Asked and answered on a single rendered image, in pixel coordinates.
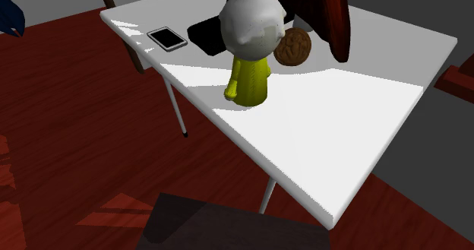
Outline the brown walnut-shaped ball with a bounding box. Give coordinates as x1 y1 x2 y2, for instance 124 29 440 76
273 27 312 67

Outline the white table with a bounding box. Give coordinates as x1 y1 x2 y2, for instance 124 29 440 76
100 0 459 231

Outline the dark blue thing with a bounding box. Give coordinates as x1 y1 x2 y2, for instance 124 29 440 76
0 0 42 39

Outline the yellow figure with white head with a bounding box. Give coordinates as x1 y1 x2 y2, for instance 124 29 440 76
218 0 287 108

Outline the black flat rectangular thing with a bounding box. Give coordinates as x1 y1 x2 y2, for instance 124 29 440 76
186 14 228 57

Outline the red wooden furniture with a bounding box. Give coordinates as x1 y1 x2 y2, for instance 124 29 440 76
433 52 474 105

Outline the white phone with black screen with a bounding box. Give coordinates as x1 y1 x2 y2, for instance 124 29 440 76
147 26 188 53

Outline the dark red wooden chair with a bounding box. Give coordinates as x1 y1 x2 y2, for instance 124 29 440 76
227 0 352 64

